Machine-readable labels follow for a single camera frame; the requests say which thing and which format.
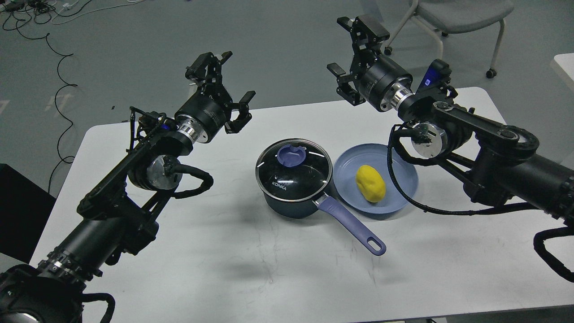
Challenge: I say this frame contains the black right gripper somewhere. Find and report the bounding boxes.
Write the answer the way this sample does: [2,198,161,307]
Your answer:
[326,14,413,112]

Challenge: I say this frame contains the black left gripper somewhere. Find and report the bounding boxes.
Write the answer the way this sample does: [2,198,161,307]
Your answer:
[174,51,256,144]

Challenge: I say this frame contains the glass pot lid purple knob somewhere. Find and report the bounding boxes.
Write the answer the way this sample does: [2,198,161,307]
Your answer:
[256,138,332,202]

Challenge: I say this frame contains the yellow potato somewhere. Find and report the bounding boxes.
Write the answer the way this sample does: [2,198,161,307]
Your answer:
[355,164,386,204]

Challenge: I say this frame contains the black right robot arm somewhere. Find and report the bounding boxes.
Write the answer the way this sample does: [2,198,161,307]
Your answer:
[327,15,574,282]

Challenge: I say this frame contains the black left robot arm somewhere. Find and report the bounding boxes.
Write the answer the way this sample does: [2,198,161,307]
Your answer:
[1,51,256,323]

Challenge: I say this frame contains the grey office chair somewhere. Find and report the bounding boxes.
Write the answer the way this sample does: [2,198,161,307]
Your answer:
[383,0,514,79]

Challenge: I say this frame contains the blue plate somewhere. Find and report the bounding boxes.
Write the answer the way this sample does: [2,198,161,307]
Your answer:
[333,143,408,215]

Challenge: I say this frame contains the white table corner right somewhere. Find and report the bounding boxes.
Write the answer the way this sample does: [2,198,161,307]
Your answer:
[550,53,574,92]

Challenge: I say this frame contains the black box at left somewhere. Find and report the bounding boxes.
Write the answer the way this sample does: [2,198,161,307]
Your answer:
[0,163,56,263]

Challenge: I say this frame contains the dark blue saucepan purple handle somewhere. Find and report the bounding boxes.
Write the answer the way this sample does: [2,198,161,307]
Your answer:
[256,138,387,257]

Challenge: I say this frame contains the cable bundle on floor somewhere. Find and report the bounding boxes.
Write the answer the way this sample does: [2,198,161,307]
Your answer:
[0,0,148,25]

